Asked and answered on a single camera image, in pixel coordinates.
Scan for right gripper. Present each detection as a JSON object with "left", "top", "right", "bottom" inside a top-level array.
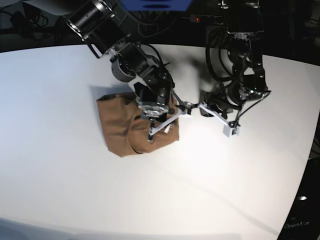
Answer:
[{"left": 138, "top": 87, "right": 175, "bottom": 123}]

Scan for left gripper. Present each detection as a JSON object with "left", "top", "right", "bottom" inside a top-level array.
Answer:
[{"left": 199, "top": 84, "right": 244, "bottom": 118}]

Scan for brown T-shirt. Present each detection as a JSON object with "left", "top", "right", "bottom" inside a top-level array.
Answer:
[{"left": 96, "top": 92, "right": 179, "bottom": 157}]

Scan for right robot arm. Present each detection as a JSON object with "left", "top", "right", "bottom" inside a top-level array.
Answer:
[{"left": 65, "top": 0, "right": 173, "bottom": 122}]

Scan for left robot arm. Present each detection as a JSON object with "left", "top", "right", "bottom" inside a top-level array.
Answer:
[{"left": 204, "top": 0, "right": 271, "bottom": 119}]

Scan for black power strip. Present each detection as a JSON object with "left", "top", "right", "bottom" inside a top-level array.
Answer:
[{"left": 189, "top": 14, "right": 224, "bottom": 25}]

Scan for blue box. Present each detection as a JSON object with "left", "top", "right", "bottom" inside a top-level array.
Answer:
[{"left": 120, "top": 0, "right": 192, "bottom": 12}]

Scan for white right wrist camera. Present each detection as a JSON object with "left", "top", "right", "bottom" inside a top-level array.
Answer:
[{"left": 163, "top": 123, "right": 175, "bottom": 134}]

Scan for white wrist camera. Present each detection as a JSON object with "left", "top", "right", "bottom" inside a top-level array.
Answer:
[
  {"left": 163, "top": 123, "right": 175, "bottom": 134},
  {"left": 223, "top": 125, "right": 240, "bottom": 138}
]

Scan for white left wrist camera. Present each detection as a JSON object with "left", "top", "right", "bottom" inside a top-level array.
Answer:
[{"left": 223, "top": 125, "right": 240, "bottom": 138}]

